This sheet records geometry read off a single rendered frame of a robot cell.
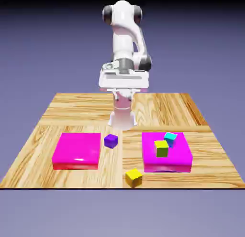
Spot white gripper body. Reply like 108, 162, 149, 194
98, 68, 150, 93

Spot small purple cube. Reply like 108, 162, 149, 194
104, 133, 118, 150

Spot large pink box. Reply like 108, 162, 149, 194
51, 132, 101, 171

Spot small cyan cube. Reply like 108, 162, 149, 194
163, 132, 178, 148

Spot small yellow cube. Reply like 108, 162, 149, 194
125, 168, 143, 189

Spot small lime green cube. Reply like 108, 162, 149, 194
154, 140, 169, 158

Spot large magenta box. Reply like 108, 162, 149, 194
141, 131, 193, 173

